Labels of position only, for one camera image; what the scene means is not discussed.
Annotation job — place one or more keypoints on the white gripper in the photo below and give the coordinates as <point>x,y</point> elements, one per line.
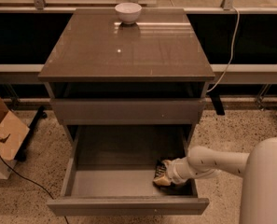
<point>174,171</point>

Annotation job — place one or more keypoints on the black rxbar chocolate bar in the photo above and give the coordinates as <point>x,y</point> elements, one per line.
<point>160,169</point>

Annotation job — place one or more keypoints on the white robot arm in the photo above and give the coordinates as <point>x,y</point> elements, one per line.
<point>258,170</point>

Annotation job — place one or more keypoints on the open grey middle drawer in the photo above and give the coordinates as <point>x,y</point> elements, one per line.
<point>111,169</point>

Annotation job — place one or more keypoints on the closed grey top drawer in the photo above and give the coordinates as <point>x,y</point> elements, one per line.
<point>127,112</point>

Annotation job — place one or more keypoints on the grey drawer cabinet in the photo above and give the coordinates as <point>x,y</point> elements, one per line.
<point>100,57</point>

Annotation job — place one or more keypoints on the black stand foot right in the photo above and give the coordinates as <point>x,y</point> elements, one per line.
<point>217,103</point>

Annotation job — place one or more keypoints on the black stand foot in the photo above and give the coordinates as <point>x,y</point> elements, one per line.
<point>40,114</point>
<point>217,103</point>

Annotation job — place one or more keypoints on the black stand foot left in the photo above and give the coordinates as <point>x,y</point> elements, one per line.
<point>40,114</point>

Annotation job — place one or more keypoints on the open cardboard box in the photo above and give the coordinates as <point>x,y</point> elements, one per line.
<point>13,131</point>

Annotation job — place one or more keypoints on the white ceramic bowl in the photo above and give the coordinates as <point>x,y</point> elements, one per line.
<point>128,12</point>

